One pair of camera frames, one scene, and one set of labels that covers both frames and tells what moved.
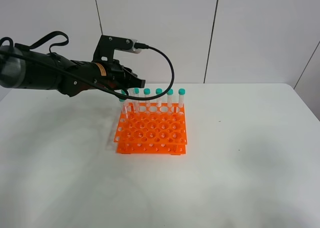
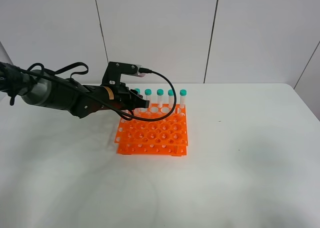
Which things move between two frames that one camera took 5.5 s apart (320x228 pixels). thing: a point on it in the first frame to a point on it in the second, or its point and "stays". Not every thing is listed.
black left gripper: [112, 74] to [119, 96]
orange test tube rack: [152, 129] stays
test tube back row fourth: [170, 92] stays
